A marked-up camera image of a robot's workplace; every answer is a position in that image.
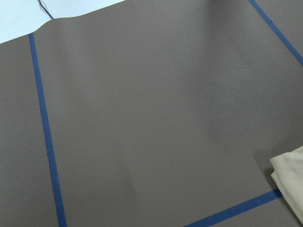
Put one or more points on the beige long-sleeve printed shirt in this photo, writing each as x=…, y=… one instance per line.
x=288, y=176

